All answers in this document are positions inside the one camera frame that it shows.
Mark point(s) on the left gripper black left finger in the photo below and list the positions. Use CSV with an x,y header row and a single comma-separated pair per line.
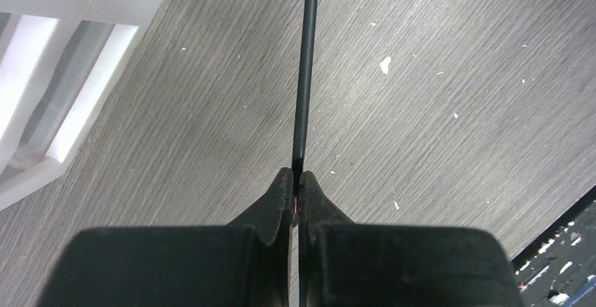
x,y
243,263

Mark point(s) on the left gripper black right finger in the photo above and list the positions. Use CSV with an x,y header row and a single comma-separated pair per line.
x,y
343,263

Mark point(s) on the white plastic drawer organizer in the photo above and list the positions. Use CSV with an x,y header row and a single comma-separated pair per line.
x,y
60,60

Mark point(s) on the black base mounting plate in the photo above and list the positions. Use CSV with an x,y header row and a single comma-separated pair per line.
x,y
558,267

